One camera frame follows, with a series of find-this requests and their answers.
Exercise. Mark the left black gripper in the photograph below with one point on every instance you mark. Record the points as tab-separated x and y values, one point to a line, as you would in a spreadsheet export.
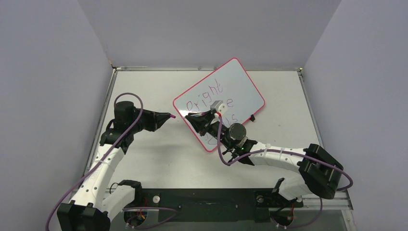
156	120

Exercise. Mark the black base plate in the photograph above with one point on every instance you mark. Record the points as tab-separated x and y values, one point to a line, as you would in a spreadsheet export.
212	215

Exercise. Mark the purple whiteboard marker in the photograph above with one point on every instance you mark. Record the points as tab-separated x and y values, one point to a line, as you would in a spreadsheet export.
195	115

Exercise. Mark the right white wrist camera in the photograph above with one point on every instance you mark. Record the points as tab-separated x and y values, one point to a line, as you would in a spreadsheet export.
219	107

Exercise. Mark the aluminium front rail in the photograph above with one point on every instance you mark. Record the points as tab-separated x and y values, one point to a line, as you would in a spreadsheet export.
196	199

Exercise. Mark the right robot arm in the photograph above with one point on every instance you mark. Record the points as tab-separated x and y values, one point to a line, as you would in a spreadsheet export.
317	171

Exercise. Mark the pink-framed whiteboard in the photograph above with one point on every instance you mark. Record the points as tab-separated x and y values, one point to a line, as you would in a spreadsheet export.
231	84

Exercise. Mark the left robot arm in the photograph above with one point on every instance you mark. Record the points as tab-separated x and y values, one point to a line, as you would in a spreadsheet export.
89	209

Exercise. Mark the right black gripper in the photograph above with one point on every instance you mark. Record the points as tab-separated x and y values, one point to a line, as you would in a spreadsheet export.
206	122

